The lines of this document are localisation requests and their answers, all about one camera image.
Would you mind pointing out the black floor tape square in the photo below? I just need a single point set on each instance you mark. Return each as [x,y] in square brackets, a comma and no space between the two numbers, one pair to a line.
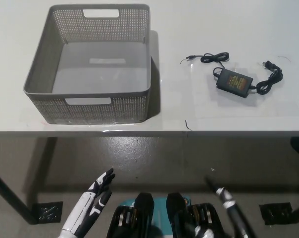
[47,212]
[275,213]

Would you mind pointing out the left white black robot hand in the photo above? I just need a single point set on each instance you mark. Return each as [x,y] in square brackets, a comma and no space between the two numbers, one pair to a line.
[86,203]

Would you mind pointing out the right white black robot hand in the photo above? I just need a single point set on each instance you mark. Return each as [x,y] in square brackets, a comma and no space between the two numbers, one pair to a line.
[225,198]

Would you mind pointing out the grey perforated plastic basket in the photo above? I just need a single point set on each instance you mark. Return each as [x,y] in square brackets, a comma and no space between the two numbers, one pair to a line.
[95,111]

